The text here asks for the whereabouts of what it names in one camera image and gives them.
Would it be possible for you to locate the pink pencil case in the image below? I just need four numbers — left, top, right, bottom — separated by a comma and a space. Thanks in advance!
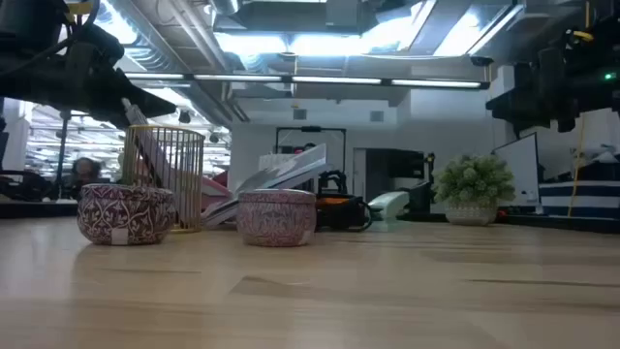
201, 169, 233, 212

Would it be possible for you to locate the black cabinet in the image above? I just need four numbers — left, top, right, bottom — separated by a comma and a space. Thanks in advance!
362, 147, 435, 214

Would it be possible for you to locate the mint green stapler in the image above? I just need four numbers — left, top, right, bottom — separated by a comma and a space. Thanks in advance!
367, 190, 412, 222

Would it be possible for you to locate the black background rig frame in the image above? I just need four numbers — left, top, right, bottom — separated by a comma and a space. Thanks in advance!
274, 125, 348, 195

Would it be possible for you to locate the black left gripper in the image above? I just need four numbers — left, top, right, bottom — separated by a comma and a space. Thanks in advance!
0, 22, 178, 128

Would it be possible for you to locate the navy white striped box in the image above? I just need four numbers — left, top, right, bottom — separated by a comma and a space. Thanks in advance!
539, 162, 620, 219

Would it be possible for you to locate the long ceiling light bar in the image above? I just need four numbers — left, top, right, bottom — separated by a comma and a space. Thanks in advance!
123, 72, 490, 91

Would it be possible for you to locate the green succulent in pot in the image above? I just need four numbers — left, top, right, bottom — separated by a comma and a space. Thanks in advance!
432, 153, 517, 228

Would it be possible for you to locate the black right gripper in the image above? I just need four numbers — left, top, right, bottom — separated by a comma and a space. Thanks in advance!
485, 28, 620, 135

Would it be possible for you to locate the white board panel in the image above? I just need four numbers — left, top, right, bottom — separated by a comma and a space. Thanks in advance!
492, 132, 542, 207

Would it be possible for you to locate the person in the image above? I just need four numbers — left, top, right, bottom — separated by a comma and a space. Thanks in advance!
67, 156, 106, 200

